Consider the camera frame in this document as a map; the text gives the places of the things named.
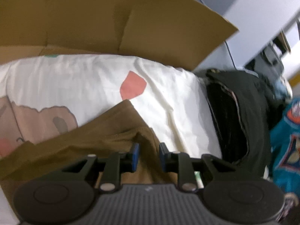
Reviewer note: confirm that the black folded clothes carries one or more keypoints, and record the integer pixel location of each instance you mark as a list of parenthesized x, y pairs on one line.
[(253, 121)]

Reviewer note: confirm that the cream bear printed blanket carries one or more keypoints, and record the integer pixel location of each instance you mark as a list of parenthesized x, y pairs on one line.
[(164, 93)]

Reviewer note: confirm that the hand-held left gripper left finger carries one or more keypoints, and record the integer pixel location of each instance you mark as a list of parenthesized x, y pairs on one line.
[(134, 157)]

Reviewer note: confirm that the brown cardboard sheet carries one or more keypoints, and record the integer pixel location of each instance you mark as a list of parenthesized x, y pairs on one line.
[(117, 16)]

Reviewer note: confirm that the brown t-shirt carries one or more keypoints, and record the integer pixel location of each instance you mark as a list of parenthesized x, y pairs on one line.
[(93, 136)]

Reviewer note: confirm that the leopard print cloth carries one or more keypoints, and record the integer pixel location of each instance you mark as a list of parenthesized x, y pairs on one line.
[(213, 71)]

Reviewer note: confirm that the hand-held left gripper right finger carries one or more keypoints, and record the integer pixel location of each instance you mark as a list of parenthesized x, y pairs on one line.
[(163, 157)]

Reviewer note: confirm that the teal printed jersey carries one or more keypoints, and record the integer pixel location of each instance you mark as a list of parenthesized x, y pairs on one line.
[(281, 168)]

